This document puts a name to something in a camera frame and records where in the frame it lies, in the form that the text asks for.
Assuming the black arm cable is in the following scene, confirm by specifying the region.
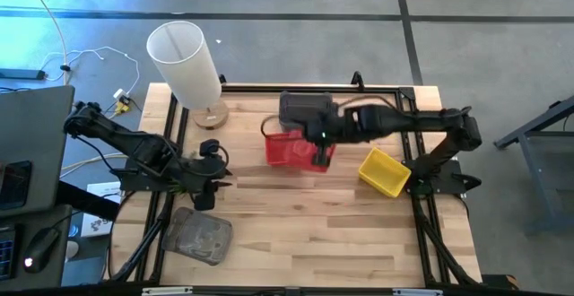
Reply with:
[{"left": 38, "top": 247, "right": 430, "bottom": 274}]
[
  {"left": 261, "top": 93, "right": 400, "bottom": 138},
  {"left": 209, "top": 144, "right": 231, "bottom": 175}
]

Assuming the white cylindrical lamp shade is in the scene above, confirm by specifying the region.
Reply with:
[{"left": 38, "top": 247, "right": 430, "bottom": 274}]
[{"left": 146, "top": 20, "right": 223, "bottom": 111}]

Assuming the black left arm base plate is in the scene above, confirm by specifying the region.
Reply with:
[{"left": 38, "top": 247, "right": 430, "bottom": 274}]
[{"left": 114, "top": 168, "right": 180, "bottom": 193}]

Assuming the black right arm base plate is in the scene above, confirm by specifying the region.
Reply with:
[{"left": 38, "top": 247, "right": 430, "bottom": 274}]
[{"left": 401, "top": 159, "right": 483, "bottom": 196}]

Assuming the thin white cable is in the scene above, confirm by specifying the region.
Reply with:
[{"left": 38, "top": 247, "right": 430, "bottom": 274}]
[{"left": 39, "top": 46, "right": 141, "bottom": 98}]

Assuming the black aluminium table frame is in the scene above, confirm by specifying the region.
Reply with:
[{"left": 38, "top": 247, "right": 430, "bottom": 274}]
[{"left": 105, "top": 83, "right": 483, "bottom": 288}]

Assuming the black power strip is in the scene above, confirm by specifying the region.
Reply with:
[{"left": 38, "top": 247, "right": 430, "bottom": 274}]
[{"left": 0, "top": 67, "right": 48, "bottom": 81}]

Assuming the black metal bar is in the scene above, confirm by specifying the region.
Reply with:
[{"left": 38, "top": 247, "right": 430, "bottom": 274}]
[{"left": 56, "top": 181, "right": 122, "bottom": 222}]

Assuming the grey translucent plastic bin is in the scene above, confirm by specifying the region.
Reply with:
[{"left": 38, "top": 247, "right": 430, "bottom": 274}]
[
  {"left": 278, "top": 90, "right": 336, "bottom": 132},
  {"left": 161, "top": 205, "right": 234, "bottom": 266}
]

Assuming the round wooden lamp base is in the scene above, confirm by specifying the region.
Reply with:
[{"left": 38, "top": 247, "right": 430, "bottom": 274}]
[{"left": 191, "top": 98, "right": 230, "bottom": 131}]

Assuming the black phone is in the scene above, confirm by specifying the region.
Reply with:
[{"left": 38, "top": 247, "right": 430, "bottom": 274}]
[{"left": 0, "top": 160, "right": 33, "bottom": 212}]

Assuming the black backlit keyboard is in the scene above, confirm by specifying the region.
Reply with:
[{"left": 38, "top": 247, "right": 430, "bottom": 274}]
[{"left": 0, "top": 223, "right": 18, "bottom": 283}]

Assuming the dark grey desk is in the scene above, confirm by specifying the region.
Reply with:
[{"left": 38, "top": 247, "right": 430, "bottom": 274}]
[{"left": 0, "top": 204, "right": 73, "bottom": 292}]

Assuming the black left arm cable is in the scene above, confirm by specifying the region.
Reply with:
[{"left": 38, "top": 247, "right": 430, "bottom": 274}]
[{"left": 209, "top": 144, "right": 231, "bottom": 175}]

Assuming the black computer mouse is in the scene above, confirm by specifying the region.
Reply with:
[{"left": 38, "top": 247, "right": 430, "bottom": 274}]
[{"left": 22, "top": 227, "right": 63, "bottom": 274}]

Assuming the white printed box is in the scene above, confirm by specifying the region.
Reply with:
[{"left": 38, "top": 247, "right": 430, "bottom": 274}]
[{"left": 80, "top": 181, "right": 122, "bottom": 239}]

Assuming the grey laptop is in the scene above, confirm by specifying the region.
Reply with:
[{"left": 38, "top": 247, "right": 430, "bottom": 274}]
[{"left": 0, "top": 84, "right": 76, "bottom": 219}]

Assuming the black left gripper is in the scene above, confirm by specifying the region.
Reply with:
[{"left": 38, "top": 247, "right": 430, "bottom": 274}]
[{"left": 187, "top": 156, "right": 233, "bottom": 212}]

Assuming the black box with orange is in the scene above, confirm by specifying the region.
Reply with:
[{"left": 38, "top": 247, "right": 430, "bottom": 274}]
[{"left": 482, "top": 274, "right": 519, "bottom": 291}]

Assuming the white bracket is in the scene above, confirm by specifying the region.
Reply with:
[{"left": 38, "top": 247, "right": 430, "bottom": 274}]
[
  {"left": 393, "top": 288, "right": 444, "bottom": 296},
  {"left": 142, "top": 286, "right": 194, "bottom": 296}
]

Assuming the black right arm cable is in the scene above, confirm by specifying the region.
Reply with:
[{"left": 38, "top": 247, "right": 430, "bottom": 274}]
[{"left": 261, "top": 93, "right": 400, "bottom": 138}]

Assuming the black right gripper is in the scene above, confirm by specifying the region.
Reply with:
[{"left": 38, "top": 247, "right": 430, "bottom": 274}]
[{"left": 304, "top": 107, "right": 360, "bottom": 170}]

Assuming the thick cream cable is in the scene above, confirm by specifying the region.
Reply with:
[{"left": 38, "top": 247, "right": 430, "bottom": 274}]
[{"left": 20, "top": 0, "right": 129, "bottom": 171}]

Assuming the grey metal cart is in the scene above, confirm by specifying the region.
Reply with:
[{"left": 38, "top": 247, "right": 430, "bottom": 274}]
[{"left": 492, "top": 94, "right": 574, "bottom": 234}]

